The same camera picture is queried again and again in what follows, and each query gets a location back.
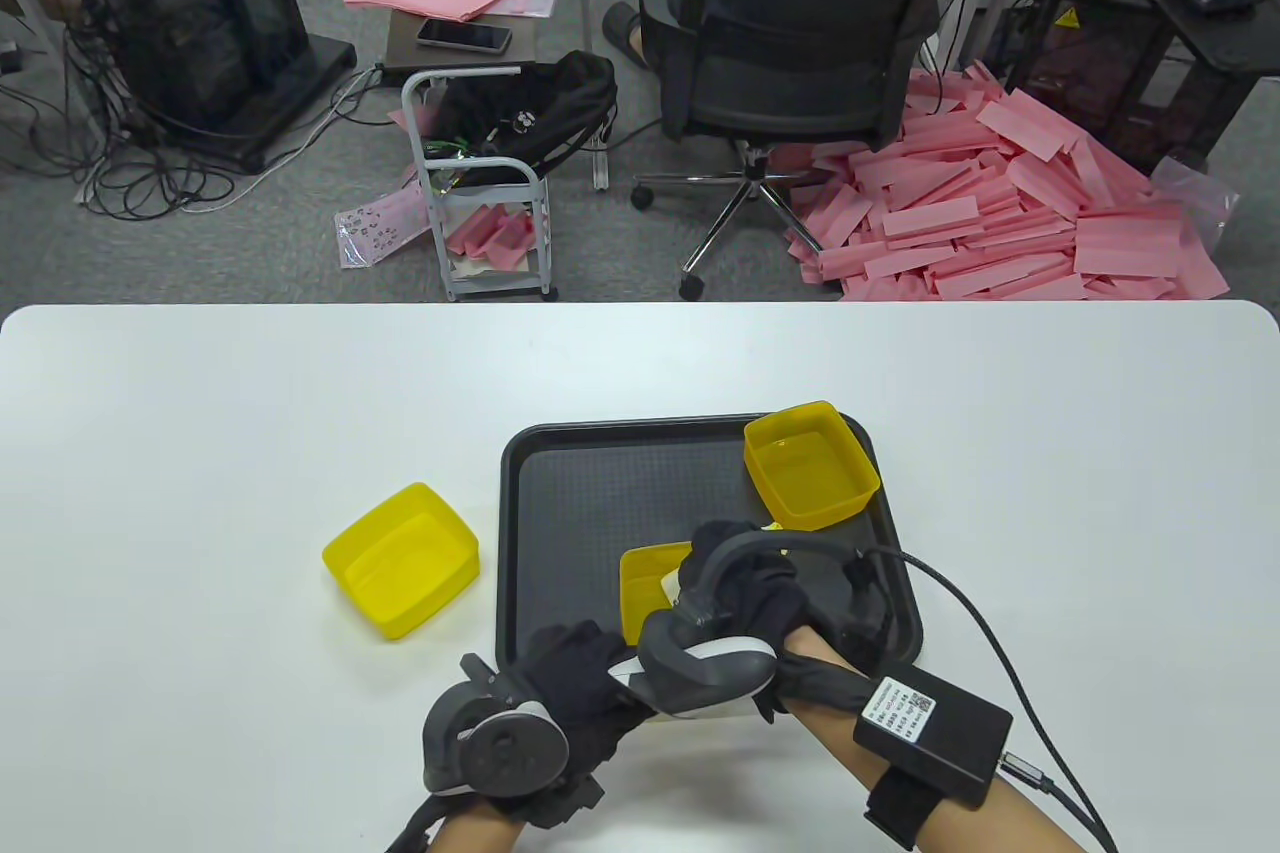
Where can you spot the person's left hand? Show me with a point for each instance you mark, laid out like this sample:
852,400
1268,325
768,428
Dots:
590,683

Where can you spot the person's right hand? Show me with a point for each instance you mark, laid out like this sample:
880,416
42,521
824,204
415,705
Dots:
770,603

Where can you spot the yellow plastic food container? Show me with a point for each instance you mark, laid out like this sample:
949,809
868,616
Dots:
810,473
645,593
400,563

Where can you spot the person's right forearm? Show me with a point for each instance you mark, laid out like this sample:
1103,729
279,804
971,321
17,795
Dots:
830,743

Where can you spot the person's left forearm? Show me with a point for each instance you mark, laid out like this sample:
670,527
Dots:
480,828

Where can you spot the black plastic tray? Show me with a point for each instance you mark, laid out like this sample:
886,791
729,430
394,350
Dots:
580,513

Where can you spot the black sensor box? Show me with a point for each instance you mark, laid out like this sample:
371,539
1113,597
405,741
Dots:
930,733

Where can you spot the white rolling cart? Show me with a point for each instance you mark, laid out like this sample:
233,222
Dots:
500,286

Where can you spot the pile of pink foam strips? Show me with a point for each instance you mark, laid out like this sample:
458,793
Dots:
1000,213

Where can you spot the pink foam strips bundle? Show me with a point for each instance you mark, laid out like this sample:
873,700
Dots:
490,233

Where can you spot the printed plastic bag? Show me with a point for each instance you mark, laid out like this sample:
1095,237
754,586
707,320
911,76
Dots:
375,228

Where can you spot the black mesh office chair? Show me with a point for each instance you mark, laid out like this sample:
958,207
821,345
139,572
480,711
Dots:
790,83

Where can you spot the black bag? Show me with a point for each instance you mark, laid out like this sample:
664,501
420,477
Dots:
560,103

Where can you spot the clear crumpled plastic bag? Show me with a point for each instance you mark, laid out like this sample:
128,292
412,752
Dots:
1205,198

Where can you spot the black smartphone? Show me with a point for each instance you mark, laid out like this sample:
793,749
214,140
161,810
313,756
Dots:
463,36

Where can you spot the black keyboard stand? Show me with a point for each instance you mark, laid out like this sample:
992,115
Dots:
1235,38

